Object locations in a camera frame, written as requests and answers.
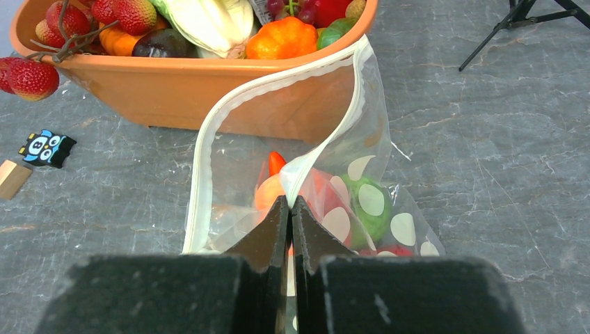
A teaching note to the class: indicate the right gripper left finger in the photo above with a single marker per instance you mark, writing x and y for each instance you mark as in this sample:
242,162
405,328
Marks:
243,290

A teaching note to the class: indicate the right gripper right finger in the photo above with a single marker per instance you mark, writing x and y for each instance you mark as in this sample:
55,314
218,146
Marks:
340,292

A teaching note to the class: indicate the green toy cabbage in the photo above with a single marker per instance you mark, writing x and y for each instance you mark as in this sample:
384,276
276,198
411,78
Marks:
370,203

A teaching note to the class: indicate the toy peach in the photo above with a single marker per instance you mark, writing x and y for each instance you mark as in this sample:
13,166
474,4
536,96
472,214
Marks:
266,194

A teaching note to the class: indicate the clear polka-dot zip bag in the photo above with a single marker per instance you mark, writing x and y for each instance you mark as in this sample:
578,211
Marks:
228,168

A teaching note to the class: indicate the red toy chili pepper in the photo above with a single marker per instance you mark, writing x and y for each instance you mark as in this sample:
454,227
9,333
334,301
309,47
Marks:
276,163

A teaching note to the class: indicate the orange plastic basket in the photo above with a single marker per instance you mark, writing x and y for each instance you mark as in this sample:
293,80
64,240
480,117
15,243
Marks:
179,92

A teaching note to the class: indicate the small blue robot toy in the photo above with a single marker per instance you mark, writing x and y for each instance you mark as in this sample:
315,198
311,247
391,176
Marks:
47,149

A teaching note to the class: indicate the green toy chili pepper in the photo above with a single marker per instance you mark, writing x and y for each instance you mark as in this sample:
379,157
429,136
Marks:
334,31

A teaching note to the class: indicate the small wooden block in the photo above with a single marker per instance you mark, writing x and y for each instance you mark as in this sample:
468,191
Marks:
13,176

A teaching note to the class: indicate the orange toy bell pepper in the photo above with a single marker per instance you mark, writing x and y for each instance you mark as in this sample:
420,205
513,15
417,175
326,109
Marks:
283,39

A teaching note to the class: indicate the dark toy eggplant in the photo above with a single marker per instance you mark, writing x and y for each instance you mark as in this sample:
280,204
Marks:
163,43

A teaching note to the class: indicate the toy napa cabbage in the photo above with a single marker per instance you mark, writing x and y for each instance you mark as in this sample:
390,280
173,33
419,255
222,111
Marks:
217,28

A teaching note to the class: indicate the dark toy grapes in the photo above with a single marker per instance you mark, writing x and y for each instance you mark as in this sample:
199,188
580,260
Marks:
304,10

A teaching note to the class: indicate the toy strawberry bunch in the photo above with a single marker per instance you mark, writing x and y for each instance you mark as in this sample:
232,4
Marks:
66,30

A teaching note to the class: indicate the black tripod stand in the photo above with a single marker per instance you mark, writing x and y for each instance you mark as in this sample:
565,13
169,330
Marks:
518,17

